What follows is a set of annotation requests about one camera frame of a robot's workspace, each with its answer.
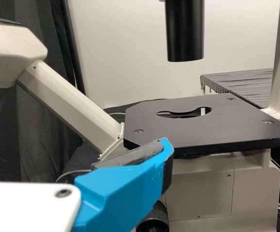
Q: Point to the black platform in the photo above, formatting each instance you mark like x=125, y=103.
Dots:
x=246, y=84

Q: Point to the cream microscope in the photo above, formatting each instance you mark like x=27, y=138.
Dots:
x=202, y=125

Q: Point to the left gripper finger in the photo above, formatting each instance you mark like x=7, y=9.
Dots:
x=120, y=191

